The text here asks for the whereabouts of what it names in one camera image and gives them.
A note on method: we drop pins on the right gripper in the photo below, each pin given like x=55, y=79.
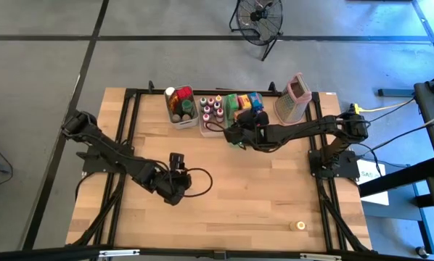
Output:
x=257, y=137

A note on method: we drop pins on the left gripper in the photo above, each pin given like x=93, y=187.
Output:
x=173, y=185

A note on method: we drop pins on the yellow box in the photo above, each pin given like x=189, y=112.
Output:
x=244, y=101

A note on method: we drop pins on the green Apple Jacks cereal box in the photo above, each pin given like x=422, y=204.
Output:
x=231, y=103

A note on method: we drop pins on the red candy color bottle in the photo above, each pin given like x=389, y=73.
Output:
x=210, y=102
x=220, y=114

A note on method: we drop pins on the blue candy color bottle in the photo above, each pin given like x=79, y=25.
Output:
x=217, y=106

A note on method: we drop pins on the red-tipped candy color bottle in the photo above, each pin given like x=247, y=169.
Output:
x=206, y=117

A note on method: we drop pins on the violet candy color bottle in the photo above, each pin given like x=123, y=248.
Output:
x=207, y=109

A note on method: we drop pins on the small glass cork jar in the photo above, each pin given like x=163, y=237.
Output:
x=176, y=117

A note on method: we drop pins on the brown orange snack packet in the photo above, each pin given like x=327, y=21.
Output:
x=174, y=103

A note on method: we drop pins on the white-capped spice jar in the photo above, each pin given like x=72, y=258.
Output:
x=170, y=90

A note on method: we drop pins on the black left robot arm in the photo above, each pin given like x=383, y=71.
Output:
x=111, y=152

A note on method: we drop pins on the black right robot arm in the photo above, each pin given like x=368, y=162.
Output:
x=311, y=127

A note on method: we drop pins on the green plastic bin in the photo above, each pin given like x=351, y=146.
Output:
x=267, y=116

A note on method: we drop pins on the clear plastic bin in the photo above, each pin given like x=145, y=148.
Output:
x=211, y=135

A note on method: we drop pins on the white plastic bin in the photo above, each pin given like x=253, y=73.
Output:
x=188, y=124

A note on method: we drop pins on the black floor fan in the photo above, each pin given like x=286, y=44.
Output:
x=258, y=21

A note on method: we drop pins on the yellow-lidded jar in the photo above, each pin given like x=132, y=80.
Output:
x=298, y=225

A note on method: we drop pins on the white paper sheet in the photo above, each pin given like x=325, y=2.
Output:
x=373, y=188

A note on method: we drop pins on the grey metal bar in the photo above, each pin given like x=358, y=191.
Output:
x=395, y=92

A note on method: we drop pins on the black workbench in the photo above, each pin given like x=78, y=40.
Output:
x=429, y=105

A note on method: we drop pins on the black caster wheel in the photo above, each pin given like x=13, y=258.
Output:
x=422, y=251

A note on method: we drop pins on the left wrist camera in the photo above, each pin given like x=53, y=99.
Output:
x=177, y=160

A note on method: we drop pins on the silver metal bracket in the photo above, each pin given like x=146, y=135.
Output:
x=119, y=253
x=320, y=256

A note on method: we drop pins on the black aluminium table frame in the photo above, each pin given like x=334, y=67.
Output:
x=144, y=92

